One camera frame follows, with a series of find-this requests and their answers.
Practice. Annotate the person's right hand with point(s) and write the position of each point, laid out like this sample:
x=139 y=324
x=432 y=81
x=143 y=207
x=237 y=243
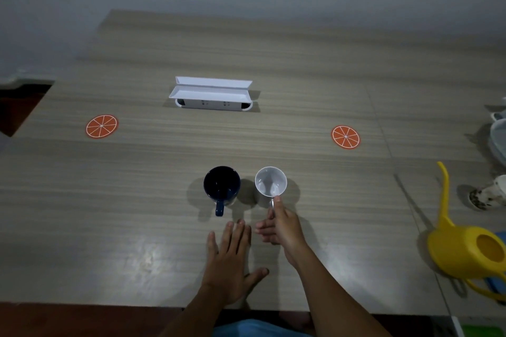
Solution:
x=288 y=234

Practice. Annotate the person's left hand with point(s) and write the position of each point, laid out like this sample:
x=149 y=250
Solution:
x=227 y=269

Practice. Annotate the person's left middle finger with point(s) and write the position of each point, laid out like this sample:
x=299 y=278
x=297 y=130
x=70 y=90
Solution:
x=238 y=235

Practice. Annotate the person's left thumb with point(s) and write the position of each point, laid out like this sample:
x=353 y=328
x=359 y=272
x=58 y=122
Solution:
x=257 y=274

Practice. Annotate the person's left little finger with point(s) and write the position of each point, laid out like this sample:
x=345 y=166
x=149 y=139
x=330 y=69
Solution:
x=212 y=244

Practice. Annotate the person's right thumb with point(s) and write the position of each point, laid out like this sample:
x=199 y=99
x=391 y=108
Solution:
x=278 y=208

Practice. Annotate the white mug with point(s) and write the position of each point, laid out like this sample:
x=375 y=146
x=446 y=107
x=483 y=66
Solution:
x=270 y=182

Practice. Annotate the person's left forearm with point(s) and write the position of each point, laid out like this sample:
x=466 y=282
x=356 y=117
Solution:
x=197 y=315

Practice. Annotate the person's right forearm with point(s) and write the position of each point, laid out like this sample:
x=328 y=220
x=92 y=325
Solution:
x=336 y=301

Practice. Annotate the dark blue mug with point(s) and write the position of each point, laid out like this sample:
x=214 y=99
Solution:
x=221 y=184

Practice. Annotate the person's light blue clothing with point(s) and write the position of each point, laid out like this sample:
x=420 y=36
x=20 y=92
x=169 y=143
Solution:
x=257 y=329

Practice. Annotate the orange slice coaster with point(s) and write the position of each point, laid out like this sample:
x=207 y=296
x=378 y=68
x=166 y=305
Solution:
x=346 y=137
x=102 y=126

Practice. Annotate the white power socket box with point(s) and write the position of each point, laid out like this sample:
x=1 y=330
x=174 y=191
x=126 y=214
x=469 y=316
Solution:
x=213 y=104

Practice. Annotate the yellow watering can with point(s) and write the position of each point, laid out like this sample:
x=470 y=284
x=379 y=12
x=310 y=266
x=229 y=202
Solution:
x=460 y=250

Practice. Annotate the white speckled cup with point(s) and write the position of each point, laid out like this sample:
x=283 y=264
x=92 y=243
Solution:
x=488 y=193

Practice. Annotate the pale grey bowl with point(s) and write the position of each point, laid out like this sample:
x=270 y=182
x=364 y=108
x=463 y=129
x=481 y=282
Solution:
x=499 y=141

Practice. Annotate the green item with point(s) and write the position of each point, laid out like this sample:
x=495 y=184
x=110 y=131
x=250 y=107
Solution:
x=482 y=331

